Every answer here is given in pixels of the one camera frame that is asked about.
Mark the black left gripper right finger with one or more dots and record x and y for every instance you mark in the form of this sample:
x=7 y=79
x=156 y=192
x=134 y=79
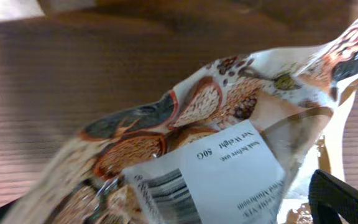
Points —
x=332 y=200

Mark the beige cookie pouch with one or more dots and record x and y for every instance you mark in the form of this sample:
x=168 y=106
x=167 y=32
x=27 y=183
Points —
x=222 y=146

